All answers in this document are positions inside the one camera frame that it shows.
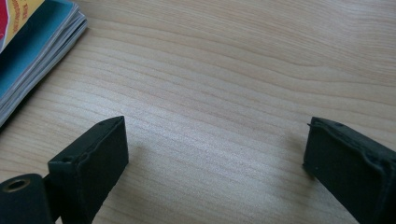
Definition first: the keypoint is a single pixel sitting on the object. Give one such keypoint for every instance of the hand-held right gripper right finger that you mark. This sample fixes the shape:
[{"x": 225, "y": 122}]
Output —
[{"x": 351, "y": 165}]

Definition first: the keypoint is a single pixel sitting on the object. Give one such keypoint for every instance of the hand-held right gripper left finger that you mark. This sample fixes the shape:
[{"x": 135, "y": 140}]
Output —
[{"x": 93, "y": 161}]

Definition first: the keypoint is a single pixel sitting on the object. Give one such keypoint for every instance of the teal cover book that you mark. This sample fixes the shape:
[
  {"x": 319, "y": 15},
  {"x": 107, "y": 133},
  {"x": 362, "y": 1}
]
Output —
[{"x": 37, "y": 46}]

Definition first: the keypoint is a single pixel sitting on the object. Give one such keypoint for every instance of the yellow and red book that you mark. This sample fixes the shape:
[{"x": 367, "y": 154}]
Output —
[{"x": 15, "y": 15}]

